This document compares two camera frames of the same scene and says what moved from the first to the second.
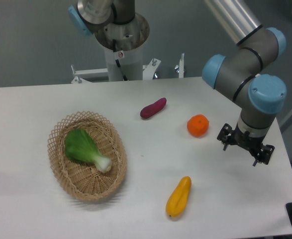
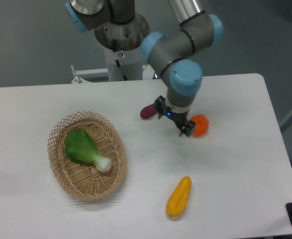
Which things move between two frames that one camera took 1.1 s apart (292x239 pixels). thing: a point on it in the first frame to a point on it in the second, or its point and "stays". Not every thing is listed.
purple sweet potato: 150,109 stays
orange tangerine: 198,125 stays
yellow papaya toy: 177,201 stays
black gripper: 250,143 to 159,106
